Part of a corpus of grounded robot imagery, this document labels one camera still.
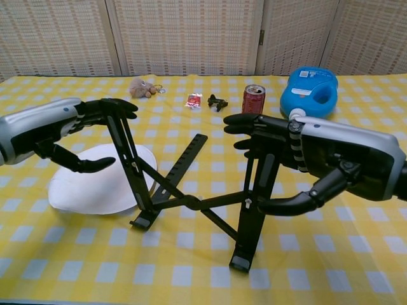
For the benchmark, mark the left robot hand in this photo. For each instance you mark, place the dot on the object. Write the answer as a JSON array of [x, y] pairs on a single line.
[[38, 124]]

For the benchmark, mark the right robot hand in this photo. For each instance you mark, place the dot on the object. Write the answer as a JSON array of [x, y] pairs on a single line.
[[349, 149]]

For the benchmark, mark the black folding laptop stand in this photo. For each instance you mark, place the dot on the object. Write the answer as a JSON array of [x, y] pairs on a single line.
[[248, 222]]

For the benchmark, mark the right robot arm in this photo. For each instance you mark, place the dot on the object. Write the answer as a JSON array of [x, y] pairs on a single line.
[[403, 181]]

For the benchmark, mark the blue pump detergent bottle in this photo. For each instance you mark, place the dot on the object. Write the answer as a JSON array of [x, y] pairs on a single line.
[[305, 95]]

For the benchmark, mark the white paper plate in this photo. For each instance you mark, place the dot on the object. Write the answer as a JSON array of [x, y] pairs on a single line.
[[89, 190]]

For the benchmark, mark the red soda can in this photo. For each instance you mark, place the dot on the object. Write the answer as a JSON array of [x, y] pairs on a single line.
[[253, 101]]

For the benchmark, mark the black small clip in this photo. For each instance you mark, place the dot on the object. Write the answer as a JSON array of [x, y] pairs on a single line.
[[216, 102]]

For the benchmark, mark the yellow checkered tablecloth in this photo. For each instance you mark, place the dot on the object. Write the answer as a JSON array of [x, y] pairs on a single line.
[[95, 254]]

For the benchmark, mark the brass screen hinge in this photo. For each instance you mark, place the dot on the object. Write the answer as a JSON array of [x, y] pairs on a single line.
[[262, 37]]

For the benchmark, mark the red snack packet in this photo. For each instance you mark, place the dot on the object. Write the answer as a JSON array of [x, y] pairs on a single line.
[[194, 101]]

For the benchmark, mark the woven folding screen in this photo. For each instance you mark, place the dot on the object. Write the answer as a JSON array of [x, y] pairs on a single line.
[[190, 38]]

